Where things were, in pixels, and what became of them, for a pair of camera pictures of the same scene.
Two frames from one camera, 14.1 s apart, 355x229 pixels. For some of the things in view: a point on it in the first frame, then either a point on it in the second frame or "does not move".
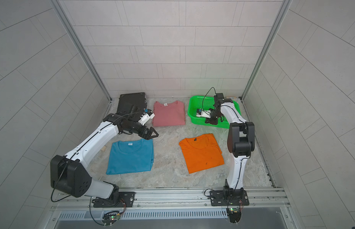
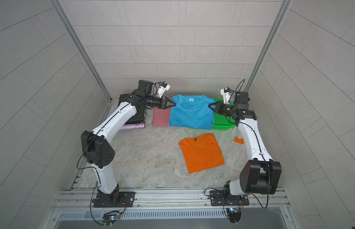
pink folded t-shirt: [170, 114] does not move
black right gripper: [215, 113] → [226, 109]
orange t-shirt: [201, 152] does not move
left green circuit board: [110, 217] does not move
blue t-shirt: [129, 156] → [192, 111]
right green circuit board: [234, 214] does not move
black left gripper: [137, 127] → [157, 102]
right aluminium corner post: [284, 8] does not move
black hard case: [131, 106] does not move
